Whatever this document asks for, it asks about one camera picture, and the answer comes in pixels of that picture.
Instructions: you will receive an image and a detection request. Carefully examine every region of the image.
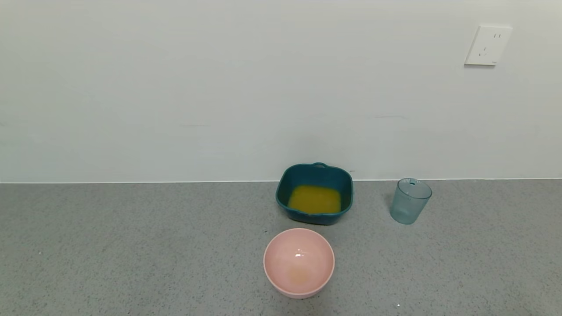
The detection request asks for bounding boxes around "orange juice liquid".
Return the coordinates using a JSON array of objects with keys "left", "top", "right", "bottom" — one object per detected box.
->
[{"left": 288, "top": 185, "right": 342, "bottom": 215}]

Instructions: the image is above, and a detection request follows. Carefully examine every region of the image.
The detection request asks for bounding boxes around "clear blue-tinted plastic cup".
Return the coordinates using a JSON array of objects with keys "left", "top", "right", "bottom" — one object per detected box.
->
[{"left": 389, "top": 178, "right": 432, "bottom": 225}]

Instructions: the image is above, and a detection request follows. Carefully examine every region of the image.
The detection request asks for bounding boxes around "pink round bowl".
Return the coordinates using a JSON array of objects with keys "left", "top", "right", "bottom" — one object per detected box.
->
[{"left": 263, "top": 228, "right": 335, "bottom": 299}]

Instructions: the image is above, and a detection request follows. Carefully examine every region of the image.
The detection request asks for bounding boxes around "teal square plastic basin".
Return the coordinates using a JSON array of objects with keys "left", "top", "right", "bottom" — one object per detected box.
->
[{"left": 275, "top": 162, "right": 354, "bottom": 226}]

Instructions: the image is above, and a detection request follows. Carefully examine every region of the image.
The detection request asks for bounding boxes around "white wall socket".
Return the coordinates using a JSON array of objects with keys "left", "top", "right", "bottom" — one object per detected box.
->
[{"left": 464, "top": 25, "right": 513, "bottom": 67}]

